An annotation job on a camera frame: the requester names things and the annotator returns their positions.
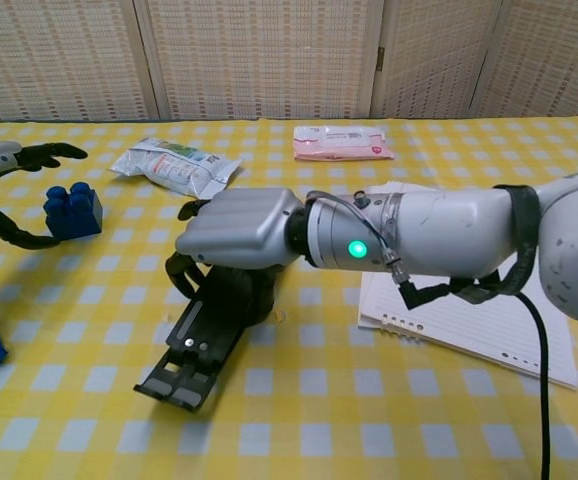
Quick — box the yellow white checkered tablecloth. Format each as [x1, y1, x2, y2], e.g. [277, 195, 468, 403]
[0, 112, 578, 480]

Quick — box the black grey right robot hand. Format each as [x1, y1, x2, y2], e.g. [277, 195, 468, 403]
[163, 187, 304, 324]

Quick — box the stack of lined paper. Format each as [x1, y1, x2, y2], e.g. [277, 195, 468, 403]
[357, 181, 578, 389]

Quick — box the white printed snack packet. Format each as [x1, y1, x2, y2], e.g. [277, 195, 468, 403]
[108, 137, 243, 201]

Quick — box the blue toy building block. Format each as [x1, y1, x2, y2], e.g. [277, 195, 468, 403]
[43, 182, 105, 239]

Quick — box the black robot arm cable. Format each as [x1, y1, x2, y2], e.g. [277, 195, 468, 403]
[401, 278, 552, 480]

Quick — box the black folding laptop stand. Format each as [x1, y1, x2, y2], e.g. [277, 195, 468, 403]
[133, 264, 278, 413]

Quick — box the pink wet wipes pack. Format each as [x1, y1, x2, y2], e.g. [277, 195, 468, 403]
[292, 124, 396, 163]

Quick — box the beige woven folding screen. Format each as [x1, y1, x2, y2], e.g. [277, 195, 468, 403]
[0, 0, 578, 124]

